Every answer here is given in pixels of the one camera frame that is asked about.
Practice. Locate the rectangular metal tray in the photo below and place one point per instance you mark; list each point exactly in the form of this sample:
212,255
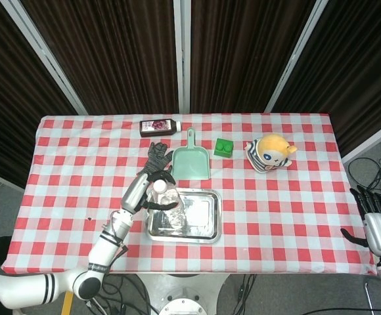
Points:
200,213

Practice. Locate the dark juice bottle white cap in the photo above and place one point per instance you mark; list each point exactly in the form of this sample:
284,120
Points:
157,128

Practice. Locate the green plastic building block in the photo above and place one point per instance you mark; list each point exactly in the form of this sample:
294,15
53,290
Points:
223,149

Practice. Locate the mint green plastic dustpan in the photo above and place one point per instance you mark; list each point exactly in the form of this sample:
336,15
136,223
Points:
190,164

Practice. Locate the white partition post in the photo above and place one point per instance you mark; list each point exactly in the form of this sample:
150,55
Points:
42,49
295,52
177,49

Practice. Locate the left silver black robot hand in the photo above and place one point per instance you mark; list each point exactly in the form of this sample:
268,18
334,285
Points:
134,193

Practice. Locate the transparent plastic water bottle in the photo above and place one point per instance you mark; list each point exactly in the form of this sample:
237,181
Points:
160,186

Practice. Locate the dark brown partition panel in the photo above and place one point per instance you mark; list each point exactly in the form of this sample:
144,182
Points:
111,49
243,49
358,65
6,98

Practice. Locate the white partition base rail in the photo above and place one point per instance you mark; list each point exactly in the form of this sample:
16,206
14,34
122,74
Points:
371,139
0,178

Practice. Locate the yellow plush toy striped shirt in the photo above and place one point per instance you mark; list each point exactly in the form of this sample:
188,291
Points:
272,147

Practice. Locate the yellow strip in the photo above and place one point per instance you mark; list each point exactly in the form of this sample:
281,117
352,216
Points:
67,303

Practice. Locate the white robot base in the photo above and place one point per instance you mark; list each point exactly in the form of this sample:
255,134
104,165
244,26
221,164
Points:
180,295

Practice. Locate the grey striped knit glove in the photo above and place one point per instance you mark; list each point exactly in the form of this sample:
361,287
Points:
156,157

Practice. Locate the red white checkered tablecloth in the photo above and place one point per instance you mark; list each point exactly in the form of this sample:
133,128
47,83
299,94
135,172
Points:
276,213

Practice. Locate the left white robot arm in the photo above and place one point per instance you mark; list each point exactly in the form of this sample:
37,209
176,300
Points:
105,249

